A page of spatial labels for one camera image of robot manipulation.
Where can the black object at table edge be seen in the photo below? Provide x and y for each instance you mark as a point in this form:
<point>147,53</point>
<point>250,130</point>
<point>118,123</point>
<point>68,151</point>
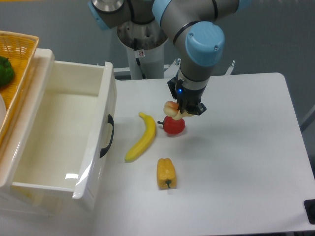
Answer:
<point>310,210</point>

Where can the yellow woven basket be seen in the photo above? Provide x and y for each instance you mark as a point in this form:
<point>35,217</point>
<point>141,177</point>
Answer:
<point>20,49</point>

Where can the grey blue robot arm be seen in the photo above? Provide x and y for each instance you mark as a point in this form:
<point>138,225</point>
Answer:
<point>188,24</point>

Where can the green bell pepper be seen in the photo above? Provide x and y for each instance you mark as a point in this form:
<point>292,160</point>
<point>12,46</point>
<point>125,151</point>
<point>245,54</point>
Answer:
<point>7,73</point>

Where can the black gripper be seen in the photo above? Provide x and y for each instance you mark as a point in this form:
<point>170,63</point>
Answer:
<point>186,98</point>

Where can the open white upper drawer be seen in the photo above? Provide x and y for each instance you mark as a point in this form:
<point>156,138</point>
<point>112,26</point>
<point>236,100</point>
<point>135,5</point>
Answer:
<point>61,155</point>

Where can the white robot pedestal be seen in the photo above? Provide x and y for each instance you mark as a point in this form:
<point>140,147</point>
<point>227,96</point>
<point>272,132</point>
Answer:
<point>144,44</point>

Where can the black drawer handle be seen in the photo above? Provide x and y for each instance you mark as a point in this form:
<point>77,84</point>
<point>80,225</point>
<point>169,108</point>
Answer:
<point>109,138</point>

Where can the yellow bell pepper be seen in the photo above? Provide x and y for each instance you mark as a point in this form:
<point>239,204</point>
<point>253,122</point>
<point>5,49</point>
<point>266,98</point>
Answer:
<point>166,174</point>

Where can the white drawer cabinet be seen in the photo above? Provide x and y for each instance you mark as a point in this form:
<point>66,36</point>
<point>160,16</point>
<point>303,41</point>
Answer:
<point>12,196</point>

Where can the yellow banana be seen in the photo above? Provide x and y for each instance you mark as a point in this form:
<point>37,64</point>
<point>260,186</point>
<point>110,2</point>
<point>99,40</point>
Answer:
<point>145,141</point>

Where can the round cream bread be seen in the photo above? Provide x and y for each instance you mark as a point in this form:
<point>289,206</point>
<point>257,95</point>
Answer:
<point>171,110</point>

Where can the red bell pepper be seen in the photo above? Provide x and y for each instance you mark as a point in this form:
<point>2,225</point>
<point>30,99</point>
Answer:
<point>171,126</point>

